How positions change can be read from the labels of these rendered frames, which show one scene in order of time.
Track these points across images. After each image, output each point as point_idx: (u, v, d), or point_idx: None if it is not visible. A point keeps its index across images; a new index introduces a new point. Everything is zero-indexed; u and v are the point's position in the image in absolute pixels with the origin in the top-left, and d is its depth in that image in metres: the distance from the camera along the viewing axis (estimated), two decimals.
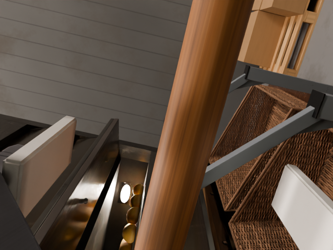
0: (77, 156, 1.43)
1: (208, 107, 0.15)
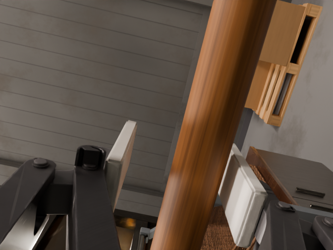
0: (65, 237, 1.54)
1: (228, 111, 0.15)
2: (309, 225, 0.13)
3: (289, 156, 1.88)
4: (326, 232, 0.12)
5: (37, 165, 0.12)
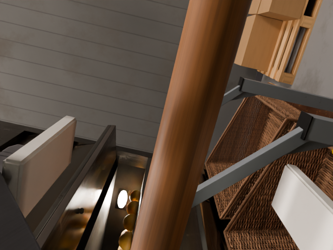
0: (74, 163, 1.44)
1: None
2: None
3: None
4: None
5: None
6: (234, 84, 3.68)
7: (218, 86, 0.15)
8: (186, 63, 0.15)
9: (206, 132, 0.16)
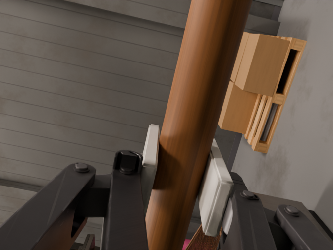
0: None
1: None
2: (273, 214, 0.13)
3: (270, 197, 1.97)
4: (290, 221, 0.12)
5: (79, 169, 0.12)
6: (217, 136, 3.87)
7: (221, 84, 0.15)
8: (189, 62, 0.15)
9: (209, 129, 0.16)
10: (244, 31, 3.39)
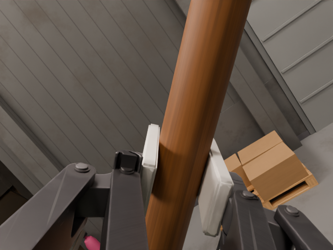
0: None
1: None
2: (273, 214, 0.13)
3: None
4: (289, 221, 0.12)
5: (79, 169, 0.12)
6: None
7: (220, 85, 0.15)
8: (187, 63, 0.15)
9: (208, 130, 0.16)
10: (274, 130, 3.70)
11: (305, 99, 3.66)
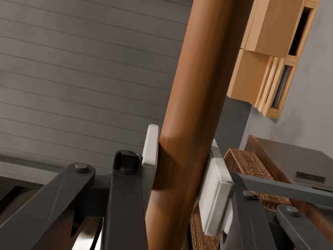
0: None
1: None
2: (273, 214, 0.13)
3: (288, 145, 1.86)
4: (290, 221, 0.12)
5: (79, 169, 0.12)
6: (225, 111, 3.77)
7: (222, 84, 0.15)
8: (190, 61, 0.15)
9: (209, 129, 0.16)
10: None
11: None
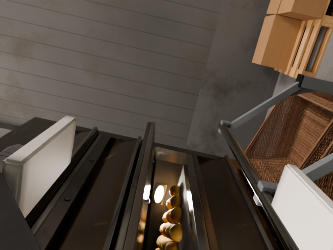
0: (121, 158, 1.49)
1: None
2: None
3: None
4: None
5: None
6: (250, 83, 3.74)
7: None
8: None
9: None
10: None
11: None
